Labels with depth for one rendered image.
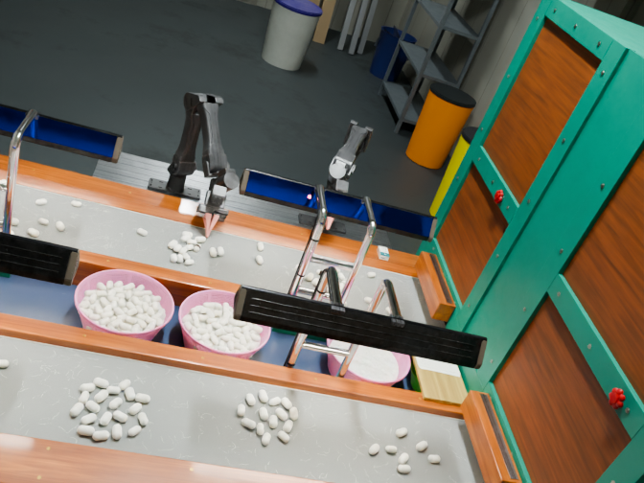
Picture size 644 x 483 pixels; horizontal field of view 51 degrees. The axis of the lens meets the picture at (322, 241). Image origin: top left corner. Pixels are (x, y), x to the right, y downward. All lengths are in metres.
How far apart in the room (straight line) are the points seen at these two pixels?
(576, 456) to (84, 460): 1.07
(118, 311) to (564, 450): 1.19
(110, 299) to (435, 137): 3.82
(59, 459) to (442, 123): 4.29
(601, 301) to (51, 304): 1.43
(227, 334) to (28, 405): 0.58
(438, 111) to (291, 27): 1.69
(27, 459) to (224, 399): 0.49
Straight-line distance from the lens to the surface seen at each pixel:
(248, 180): 1.99
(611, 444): 1.60
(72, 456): 1.58
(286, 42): 6.36
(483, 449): 1.87
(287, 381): 1.85
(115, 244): 2.18
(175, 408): 1.73
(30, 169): 2.44
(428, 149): 5.45
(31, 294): 2.06
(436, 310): 2.26
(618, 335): 1.62
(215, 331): 1.96
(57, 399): 1.71
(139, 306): 1.97
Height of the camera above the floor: 2.01
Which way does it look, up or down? 31 degrees down
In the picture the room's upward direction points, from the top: 22 degrees clockwise
